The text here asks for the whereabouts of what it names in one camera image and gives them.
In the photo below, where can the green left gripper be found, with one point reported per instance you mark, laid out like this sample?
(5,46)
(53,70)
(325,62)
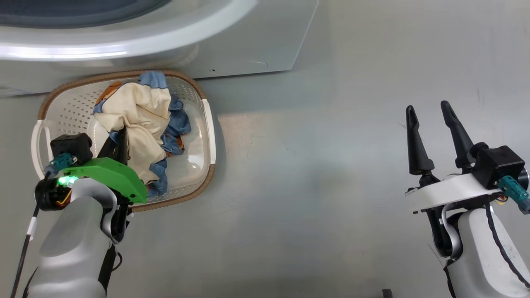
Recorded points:
(112,174)

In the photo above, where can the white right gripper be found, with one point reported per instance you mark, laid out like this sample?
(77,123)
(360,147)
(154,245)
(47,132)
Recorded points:
(451,190)

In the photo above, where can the cream and blue garment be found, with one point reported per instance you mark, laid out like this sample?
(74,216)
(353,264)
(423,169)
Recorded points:
(136,111)

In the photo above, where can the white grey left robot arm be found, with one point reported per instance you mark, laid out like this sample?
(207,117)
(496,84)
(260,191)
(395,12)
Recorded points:
(70,248)

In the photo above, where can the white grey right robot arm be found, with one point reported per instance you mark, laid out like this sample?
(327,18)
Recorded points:
(476,256)

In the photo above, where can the black round left gripper motor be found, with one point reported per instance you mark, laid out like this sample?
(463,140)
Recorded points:
(45,194)

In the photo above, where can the white washing machine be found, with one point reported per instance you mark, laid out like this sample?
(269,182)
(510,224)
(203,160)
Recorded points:
(248,41)

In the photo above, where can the cream perforated laundry basket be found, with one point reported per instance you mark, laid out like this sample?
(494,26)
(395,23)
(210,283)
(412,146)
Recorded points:
(194,165)

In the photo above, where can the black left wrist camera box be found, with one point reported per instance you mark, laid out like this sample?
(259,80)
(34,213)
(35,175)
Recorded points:
(72,147)

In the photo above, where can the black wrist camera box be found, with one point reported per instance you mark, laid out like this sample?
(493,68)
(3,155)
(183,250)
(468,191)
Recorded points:
(497,165)
(72,147)

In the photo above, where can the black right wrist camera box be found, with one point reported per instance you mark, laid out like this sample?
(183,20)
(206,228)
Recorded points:
(497,165)

